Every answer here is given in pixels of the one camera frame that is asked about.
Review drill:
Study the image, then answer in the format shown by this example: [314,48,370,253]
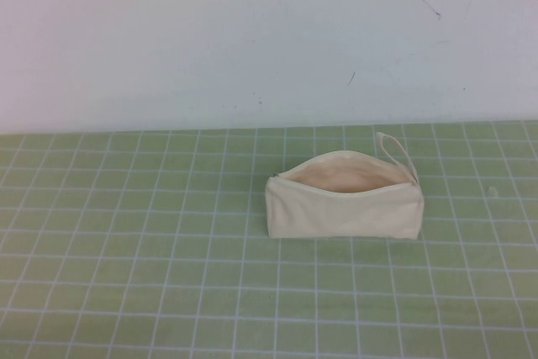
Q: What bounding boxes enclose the cream fabric pencil case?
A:
[265,131,423,242]

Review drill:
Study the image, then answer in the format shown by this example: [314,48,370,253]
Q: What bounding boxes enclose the green white-grid tablecloth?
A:
[0,119,538,359]

